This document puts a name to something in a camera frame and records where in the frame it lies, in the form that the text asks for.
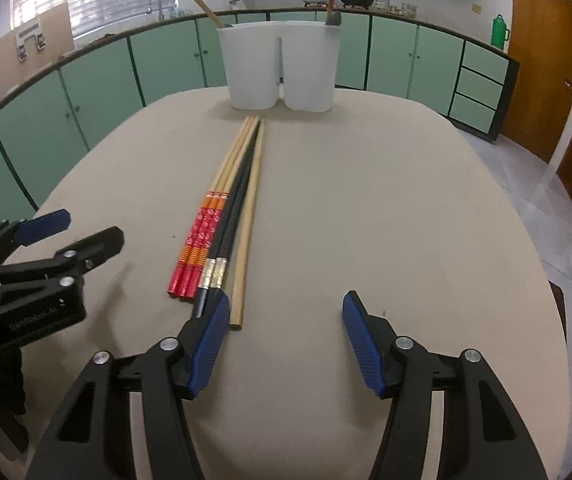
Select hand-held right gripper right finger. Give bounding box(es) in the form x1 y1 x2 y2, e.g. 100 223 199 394
342 290 549 480

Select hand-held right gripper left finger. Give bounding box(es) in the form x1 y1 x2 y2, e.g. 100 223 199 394
23 292 231 480

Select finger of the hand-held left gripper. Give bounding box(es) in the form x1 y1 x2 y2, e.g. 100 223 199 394
0 226 125 287
0 209 72 262

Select black chopstick with silver band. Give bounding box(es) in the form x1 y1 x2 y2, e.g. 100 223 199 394
191 127 259 318
205 130 262 306

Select plain wooden chopstick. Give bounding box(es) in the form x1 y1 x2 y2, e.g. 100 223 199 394
229 120 267 332
175 0 229 28

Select white two-compartment utensil holder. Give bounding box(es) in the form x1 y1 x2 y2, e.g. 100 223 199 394
217 21 342 112

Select wooden board with metal clips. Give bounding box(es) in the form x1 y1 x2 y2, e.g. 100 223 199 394
0 2 76 92

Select green base cabinets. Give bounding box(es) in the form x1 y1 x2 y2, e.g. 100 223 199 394
0 9 521 241

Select wooden door with knob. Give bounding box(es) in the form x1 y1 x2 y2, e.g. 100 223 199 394
498 0 572 163

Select small bowls and jars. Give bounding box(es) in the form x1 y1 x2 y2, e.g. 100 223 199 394
375 0 419 17

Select green thermos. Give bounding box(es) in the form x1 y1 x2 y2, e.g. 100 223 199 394
492 14 511 51

